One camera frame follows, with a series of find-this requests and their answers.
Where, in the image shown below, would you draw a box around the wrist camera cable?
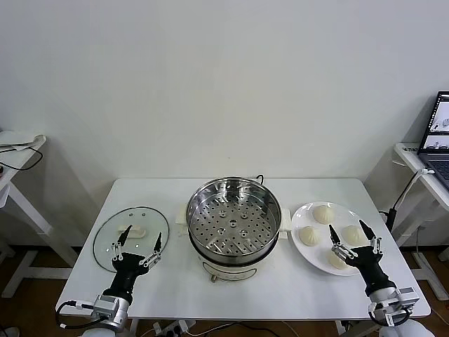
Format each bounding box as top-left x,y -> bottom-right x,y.
55,299 -> 96,331
368,303 -> 413,329

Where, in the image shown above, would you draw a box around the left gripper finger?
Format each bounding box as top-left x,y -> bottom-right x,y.
138,231 -> 163,268
110,225 -> 133,261

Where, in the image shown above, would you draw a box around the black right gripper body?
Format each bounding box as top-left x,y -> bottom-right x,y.
350,245 -> 396,296

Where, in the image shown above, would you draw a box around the round glass pot lid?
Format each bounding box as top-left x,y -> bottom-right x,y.
92,206 -> 170,274

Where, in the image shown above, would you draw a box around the white side table with laptop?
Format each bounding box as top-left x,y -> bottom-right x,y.
393,142 -> 449,301

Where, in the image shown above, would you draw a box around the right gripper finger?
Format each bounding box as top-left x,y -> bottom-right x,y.
358,219 -> 383,254
328,224 -> 357,260

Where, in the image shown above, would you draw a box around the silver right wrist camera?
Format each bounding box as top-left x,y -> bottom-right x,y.
398,286 -> 419,310

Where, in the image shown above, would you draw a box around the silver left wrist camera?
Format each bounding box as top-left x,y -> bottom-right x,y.
93,295 -> 119,317

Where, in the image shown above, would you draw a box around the thin black looped cable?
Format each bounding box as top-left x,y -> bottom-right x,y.
0,145 -> 45,173

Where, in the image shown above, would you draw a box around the black hanging adapter cable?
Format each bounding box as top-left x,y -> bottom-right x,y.
378,182 -> 417,234

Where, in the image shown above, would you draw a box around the dark grey open laptop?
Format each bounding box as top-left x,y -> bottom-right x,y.
417,90 -> 449,183

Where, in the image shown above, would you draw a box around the white work table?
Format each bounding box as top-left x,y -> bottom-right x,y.
55,177 -> 431,337

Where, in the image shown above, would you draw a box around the white side table with cloth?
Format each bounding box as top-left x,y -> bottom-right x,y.
0,129 -> 76,299

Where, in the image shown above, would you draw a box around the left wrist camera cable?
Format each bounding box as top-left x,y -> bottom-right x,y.
55,299 -> 96,331

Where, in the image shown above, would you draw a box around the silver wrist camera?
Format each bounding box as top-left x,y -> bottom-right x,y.
93,295 -> 119,317
398,286 -> 419,310

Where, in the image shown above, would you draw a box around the white power strip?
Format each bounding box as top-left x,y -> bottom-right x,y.
152,319 -> 197,336

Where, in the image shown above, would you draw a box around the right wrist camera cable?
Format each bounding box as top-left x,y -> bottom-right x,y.
368,303 -> 413,329

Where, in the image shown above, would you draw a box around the stainless steel steamer pot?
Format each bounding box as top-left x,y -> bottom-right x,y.
174,205 -> 292,284

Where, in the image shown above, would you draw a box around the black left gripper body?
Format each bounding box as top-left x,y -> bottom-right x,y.
103,253 -> 150,298

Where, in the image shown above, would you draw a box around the white steamed baozi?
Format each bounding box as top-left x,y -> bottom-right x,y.
340,225 -> 368,246
311,204 -> 337,225
326,249 -> 357,270
297,225 -> 323,246

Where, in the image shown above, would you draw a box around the perforated steel steamer basket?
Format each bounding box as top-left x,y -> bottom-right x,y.
185,176 -> 283,267

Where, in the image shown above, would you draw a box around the round white plate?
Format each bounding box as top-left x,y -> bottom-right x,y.
290,201 -> 378,277

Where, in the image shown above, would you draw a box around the white laptop cable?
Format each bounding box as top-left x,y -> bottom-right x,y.
408,168 -> 436,192

